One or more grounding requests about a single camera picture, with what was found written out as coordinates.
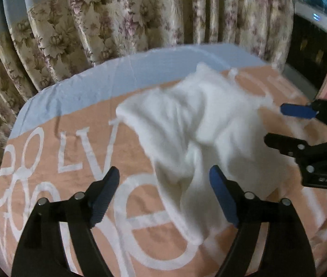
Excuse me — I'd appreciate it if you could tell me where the grey appliance with display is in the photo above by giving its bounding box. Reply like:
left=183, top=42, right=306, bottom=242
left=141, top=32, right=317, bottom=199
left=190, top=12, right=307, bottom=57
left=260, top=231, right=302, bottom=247
left=294, top=1, right=327, bottom=40

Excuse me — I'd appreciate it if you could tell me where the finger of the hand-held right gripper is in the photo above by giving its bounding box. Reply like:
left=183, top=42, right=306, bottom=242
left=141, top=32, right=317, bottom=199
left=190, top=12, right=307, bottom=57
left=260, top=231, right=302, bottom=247
left=280, top=103, right=320, bottom=120
left=263, top=133, right=315, bottom=159

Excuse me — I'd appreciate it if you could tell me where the dark wooden cabinet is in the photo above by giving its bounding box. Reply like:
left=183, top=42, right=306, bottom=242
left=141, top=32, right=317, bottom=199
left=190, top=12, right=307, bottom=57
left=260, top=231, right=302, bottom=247
left=285, top=14, right=327, bottom=91

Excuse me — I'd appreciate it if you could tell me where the orange and blue printed blanket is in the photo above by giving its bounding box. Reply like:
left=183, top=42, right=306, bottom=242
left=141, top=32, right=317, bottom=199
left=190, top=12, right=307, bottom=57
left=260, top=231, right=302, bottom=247
left=0, top=43, right=327, bottom=277

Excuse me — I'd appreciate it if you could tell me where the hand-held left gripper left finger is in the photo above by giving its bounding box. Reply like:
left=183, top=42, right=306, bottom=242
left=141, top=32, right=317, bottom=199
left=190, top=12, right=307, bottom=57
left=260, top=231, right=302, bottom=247
left=11, top=166, right=120, bottom=277

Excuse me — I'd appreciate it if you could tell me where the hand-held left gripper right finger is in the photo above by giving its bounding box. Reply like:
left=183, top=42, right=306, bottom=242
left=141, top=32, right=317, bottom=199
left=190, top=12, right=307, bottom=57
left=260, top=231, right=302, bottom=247
left=209, top=165, right=317, bottom=277

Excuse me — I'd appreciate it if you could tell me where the white knit sweater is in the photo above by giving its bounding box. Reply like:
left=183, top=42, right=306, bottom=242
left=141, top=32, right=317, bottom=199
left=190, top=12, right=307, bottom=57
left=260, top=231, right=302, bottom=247
left=116, top=62, right=327, bottom=246

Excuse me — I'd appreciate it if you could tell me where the floral curtain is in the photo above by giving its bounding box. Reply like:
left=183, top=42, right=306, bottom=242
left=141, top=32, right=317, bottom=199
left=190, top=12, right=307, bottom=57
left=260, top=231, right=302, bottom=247
left=0, top=0, right=295, bottom=181

